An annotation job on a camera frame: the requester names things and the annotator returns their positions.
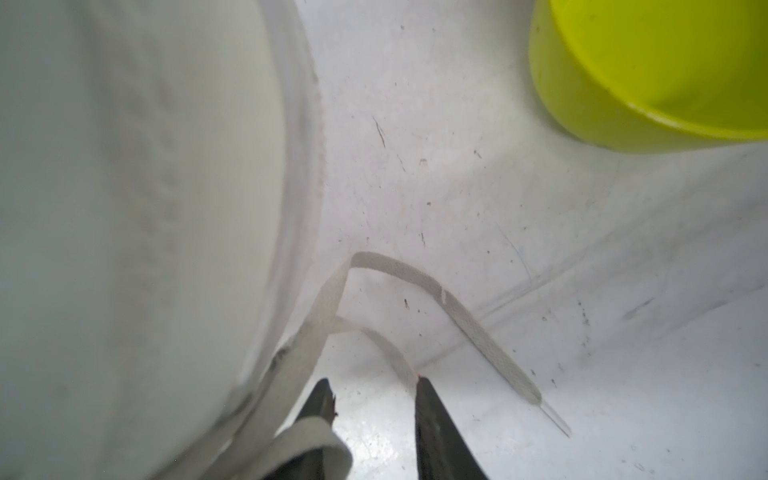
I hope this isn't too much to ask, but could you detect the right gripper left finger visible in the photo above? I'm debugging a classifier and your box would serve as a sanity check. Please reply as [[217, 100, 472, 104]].
[[263, 377, 338, 480]]

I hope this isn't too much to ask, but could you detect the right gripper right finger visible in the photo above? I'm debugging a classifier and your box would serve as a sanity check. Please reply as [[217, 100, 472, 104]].
[[415, 377, 488, 480]]

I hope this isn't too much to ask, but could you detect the white sneaker with laces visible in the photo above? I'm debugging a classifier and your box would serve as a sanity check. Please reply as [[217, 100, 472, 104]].
[[1, 1, 544, 479]]

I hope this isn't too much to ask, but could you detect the lime green plastic bowl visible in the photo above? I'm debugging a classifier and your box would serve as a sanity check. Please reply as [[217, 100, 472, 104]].
[[528, 0, 767, 153]]

